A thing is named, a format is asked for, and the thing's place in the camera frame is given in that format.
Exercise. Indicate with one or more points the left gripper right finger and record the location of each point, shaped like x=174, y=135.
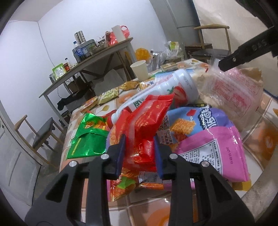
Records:
x=199, y=194

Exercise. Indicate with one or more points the yellow green snack packet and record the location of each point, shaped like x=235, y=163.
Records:
x=108, y=96

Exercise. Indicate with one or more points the red snack packet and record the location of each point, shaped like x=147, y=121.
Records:
x=145, y=121

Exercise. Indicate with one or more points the green foil snack bag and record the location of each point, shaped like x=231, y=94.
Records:
x=90, y=138

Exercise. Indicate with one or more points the grey rice cooker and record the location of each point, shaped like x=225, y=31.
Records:
x=82, y=51

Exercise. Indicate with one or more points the small cardboard box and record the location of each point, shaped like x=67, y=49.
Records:
x=168, y=67

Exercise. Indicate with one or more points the wooden chair near door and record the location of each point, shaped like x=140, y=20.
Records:
x=41, y=136

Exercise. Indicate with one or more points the patterned tablecloth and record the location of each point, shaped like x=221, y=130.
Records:
x=260, y=148

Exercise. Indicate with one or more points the white paper roll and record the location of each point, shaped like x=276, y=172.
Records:
x=118, y=34

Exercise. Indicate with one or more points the pink purple snack bag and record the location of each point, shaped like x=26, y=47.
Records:
x=205, y=134

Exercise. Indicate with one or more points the brown snack packet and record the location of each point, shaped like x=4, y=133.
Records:
x=130, y=85

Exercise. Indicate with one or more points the wooden chair near fridge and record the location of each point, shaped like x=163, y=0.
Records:
x=204, y=51

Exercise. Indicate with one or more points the clear bag of crackers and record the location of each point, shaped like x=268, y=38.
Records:
x=238, y=92

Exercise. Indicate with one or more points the orange flat snack packet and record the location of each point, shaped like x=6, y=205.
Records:
x=89, y=104

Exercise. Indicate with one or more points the grey side table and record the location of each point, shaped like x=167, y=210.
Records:
x=126, y=44

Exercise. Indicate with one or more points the red plastic bag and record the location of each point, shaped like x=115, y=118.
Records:
x=109, y=35

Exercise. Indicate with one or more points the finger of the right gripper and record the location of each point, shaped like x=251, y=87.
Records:
x=259, y=45

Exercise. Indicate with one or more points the metal utensil holder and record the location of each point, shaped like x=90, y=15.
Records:
x=79, y=37

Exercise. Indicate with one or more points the white strawberry yogurt bottle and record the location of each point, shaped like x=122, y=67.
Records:
x=179, y=83

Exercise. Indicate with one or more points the orange snack packet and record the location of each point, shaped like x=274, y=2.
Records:
x=138, y=170
x=89, y=104

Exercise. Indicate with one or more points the grey refrigerator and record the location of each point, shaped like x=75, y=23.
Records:
x=178, y=19

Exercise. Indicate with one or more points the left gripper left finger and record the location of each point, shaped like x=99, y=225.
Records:
x=78, y=194

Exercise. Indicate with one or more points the orange plastic bag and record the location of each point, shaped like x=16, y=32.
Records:
x=142, y=54

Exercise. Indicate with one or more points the green packet on side table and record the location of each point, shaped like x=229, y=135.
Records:
x=59, y=71

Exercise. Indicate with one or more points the white paper cup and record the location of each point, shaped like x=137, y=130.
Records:
x=140, y=70

